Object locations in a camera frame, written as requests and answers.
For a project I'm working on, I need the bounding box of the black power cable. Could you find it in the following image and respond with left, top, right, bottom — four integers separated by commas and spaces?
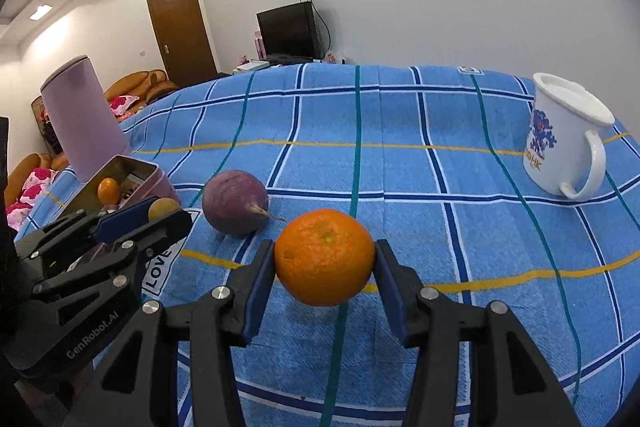
312, 0, 332, 58

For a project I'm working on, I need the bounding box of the blue plaid bed sheet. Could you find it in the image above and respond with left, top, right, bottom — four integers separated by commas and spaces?
12, 63, 640, 427

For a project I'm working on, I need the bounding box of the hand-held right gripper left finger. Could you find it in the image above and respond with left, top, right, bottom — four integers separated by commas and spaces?
62, 239, 277, 427

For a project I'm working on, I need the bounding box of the brown wooden door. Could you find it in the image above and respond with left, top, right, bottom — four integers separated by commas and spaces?
146, 0, 219, 88

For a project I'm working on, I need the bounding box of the green-brown kiwi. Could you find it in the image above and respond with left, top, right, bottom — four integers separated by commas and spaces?
147, 198, 182, 223

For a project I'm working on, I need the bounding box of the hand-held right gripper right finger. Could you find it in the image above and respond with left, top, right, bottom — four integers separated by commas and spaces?
374, 239, 583, 427

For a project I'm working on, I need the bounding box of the white mug with blue print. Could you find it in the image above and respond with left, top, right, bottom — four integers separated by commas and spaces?
522, 72, 616, 210

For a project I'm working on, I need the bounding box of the large orange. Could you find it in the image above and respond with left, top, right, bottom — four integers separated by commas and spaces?
274, 208, 377, 307

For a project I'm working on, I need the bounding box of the pink rectangular tin box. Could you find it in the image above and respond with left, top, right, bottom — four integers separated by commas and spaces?
57, 155, 183, 228

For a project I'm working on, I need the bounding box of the purple round radish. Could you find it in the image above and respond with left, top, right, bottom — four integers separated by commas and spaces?
202, 169, 287, 238

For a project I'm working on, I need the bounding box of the black television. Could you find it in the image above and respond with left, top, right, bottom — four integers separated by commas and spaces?
256, 3, 322, 60

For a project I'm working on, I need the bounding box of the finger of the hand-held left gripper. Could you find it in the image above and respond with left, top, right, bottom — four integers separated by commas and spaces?
15, 199, 154, 269
32, 210, 193, 329

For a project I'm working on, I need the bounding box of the purple tin lid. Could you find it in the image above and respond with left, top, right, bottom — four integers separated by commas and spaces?
40, 55, 133, 184

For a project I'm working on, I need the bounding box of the orange sofa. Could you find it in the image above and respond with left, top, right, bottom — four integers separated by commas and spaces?
4, 153, 71, 208
104, 68, 181, 118

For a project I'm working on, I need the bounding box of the pink floral cushion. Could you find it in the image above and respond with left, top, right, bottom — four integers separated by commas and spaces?
110, 94, 139, 118
5, 167, 59, 230

